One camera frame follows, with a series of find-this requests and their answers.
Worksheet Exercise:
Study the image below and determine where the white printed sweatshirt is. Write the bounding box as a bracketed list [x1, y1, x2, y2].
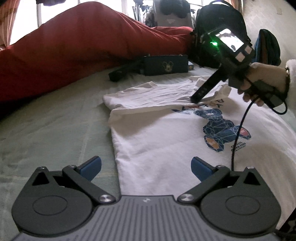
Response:
[103, 75, 296, 232]

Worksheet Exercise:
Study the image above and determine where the grey cabinet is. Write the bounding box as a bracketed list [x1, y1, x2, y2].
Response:
[156, 0, 192, 27]

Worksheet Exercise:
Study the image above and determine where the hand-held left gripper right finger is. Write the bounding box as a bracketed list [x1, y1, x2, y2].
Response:
[177, 157, 264, 206]

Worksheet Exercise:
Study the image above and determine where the pink curtain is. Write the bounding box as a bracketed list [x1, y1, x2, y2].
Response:
[0, 0, 16, 49]

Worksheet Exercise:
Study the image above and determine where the person's dark patterned clothing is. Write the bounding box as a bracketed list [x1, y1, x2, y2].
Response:
[274, 218, 296, 241]

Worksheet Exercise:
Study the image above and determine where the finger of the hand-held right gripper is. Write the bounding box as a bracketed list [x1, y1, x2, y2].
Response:
[190, 69, 226, 103]

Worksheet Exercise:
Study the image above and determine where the dark clothes pile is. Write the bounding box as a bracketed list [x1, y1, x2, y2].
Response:
[161, 0, 190, 18]

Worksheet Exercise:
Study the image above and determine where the dark pouch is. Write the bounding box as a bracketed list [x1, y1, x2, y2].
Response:
[142, 54, 189, 76]

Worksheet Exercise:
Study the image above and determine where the metal rack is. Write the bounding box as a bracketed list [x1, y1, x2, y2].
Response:
[132, 0, 158, 26]

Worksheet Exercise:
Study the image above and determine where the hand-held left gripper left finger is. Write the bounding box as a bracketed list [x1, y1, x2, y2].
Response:
[32, 156, 115, 205]

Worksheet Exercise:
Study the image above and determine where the black backpack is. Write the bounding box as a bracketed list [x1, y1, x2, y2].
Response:
[190, 0, 255, 69]

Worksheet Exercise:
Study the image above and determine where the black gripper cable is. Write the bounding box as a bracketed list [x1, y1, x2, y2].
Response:
[230, 96, 288, 172]

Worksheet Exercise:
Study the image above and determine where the red duvet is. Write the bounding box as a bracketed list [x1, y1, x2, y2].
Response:
[0, 1, 195, 103]

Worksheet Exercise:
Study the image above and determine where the person's right hand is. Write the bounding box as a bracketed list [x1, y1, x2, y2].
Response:
[238, 62, 290, 107]

